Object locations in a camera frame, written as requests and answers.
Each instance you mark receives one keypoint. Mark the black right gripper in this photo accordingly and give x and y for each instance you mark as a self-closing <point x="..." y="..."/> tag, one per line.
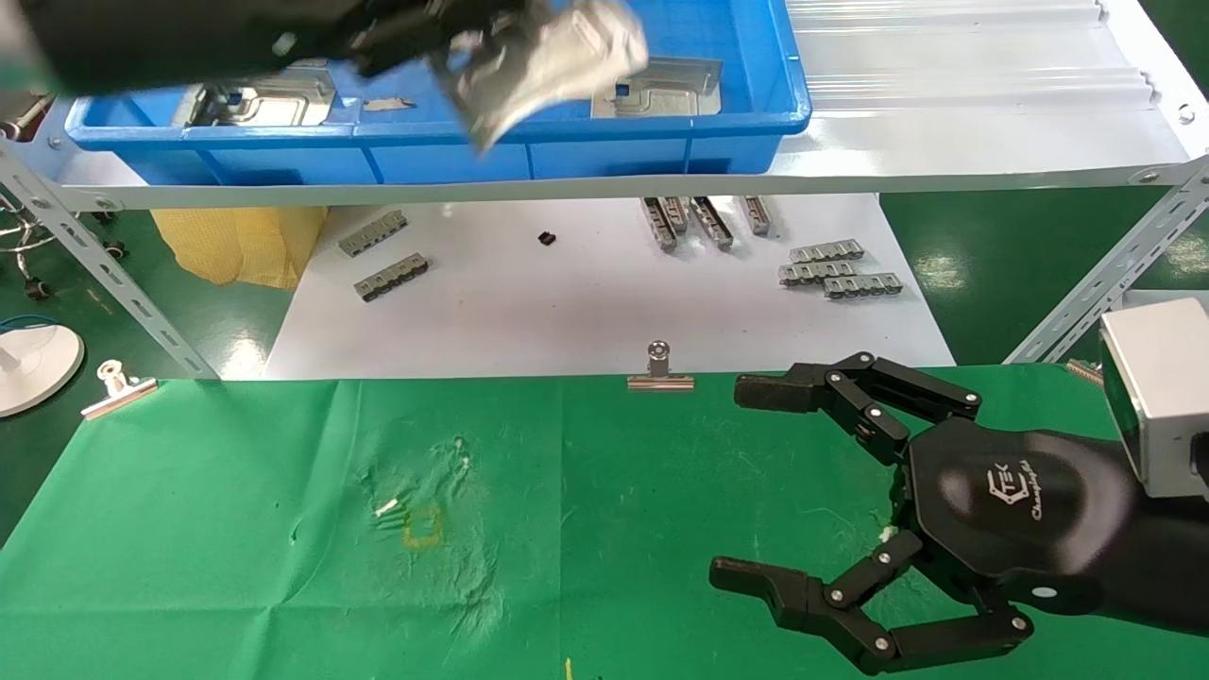
<point x="1020" y="510"/>

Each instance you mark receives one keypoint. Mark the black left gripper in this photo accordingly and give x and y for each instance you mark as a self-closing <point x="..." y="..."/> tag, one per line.
<point x="321" y="33"/>

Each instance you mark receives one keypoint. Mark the stamped sheet metal part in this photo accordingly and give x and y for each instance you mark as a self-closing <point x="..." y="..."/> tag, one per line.
<point x="671" y="94"/>
<point x="274" y="106"/>
<point x="548" y="66"/>

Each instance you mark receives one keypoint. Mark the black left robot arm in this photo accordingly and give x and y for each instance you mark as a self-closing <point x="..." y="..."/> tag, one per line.
<point x="142" y="38"/>

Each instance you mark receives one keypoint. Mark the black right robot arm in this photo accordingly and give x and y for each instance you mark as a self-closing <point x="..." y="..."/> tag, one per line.
<point x="1171" y="567"/>

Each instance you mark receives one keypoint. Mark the grey tape strip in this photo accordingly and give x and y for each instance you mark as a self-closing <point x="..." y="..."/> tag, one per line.
<point x="388" y="105"/>

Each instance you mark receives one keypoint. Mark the green cloth mat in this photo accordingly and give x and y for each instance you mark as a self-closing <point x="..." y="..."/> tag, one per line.
<point x="614" y="491"/>

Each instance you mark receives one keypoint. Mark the blue plastic bin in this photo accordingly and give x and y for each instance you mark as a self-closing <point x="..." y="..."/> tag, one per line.
<point x="614" y="156"/>

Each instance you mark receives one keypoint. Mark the small black block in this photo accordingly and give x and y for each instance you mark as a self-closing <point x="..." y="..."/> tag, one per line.
<point x="547" y="239"/>

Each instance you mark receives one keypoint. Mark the yellow mesh bag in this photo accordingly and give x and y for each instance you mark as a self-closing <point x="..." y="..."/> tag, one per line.
<point x="236" y="246"/>

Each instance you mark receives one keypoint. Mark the white metal shelf rack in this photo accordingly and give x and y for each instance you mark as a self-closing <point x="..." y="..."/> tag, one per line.
<point x="945" y="156"/>

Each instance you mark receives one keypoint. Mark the small white scrap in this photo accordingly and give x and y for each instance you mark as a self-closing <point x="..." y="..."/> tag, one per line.
<point x="387" y="507"/>

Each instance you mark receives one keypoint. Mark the clear corrugated plastic sheet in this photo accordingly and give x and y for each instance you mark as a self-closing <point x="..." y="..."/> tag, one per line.
<point x="945" y="57"/>

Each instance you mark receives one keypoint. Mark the chrome chair base with casters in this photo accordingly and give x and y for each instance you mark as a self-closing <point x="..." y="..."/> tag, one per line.
<point x="38" y="289"/>

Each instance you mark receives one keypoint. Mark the white round base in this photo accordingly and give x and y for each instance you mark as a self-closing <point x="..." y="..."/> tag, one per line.
<point x="38" y="364"/>

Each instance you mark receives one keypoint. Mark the small grey metal rail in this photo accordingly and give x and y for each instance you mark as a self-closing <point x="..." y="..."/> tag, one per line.
<point x="817" y="274"/>
<point x="374" y="233"/>
<point x="757" y="215"/>
<point x="676" y="213"/>
<point x="864" y="286"/>
<point x="826" y="252"/>
<point x="659" y="225"/>
<point x="392" y="278"/>
<point x="712" y="223"/>

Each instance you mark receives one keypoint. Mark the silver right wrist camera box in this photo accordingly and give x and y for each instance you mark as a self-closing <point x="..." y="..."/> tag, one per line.
<point x="1166" y="397"/>

